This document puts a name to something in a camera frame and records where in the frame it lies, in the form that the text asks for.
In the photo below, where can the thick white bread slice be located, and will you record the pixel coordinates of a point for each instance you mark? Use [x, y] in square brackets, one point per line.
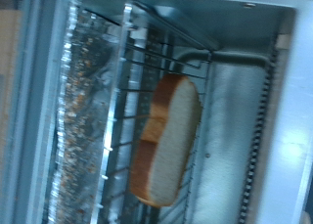
[169, 142]

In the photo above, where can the silver toaster oven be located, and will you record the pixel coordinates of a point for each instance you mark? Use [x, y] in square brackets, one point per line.
[287, 119]

